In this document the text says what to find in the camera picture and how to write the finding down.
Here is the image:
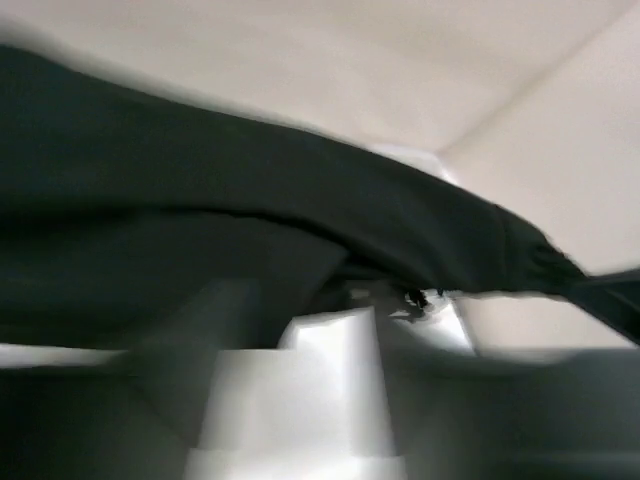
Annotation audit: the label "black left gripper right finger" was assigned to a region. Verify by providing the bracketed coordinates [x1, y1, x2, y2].
[372, 299, 639, 479]

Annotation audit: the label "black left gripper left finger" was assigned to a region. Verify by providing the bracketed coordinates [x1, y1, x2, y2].
[1, 281, 261, 479]

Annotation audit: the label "black shorts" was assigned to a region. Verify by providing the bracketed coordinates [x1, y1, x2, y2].
[1, 45, 639, 348]

